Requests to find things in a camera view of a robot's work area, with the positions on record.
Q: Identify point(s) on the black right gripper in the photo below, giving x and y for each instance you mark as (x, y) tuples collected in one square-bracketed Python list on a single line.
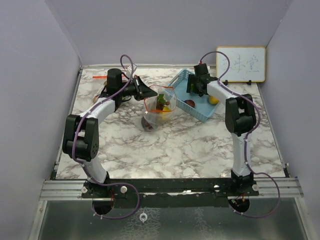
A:
[(192, 79)]

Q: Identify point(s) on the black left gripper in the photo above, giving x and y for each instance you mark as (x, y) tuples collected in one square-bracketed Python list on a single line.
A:
[(144, 90)]

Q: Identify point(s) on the yellow starfruit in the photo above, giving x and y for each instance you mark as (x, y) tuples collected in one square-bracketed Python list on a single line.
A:
[(165, 114)]

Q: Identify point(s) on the clear zip bag orange zipper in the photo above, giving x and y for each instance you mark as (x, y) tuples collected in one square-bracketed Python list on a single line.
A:
[(102, 79)]

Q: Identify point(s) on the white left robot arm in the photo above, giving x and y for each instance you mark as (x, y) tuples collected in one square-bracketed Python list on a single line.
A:
[(81, 132)]

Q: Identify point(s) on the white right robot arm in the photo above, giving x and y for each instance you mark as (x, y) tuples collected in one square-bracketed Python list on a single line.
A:
[(241, 117)]

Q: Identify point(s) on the light blue perforated plastic basket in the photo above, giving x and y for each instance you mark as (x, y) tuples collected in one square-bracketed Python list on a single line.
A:
[(203, 109)]

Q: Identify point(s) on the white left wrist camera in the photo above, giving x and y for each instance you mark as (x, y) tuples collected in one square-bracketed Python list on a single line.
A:
[(130, 70)]

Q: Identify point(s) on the small whiteboard wooden frame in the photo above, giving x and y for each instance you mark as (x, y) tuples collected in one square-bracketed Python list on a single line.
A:
[(241, 64)]

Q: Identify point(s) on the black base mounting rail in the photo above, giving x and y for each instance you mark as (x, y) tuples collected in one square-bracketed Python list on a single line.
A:
[(169, 192)]

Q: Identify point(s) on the aluminium extrusion frame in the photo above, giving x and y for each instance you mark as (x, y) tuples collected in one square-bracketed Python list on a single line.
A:
[(70, 190)]

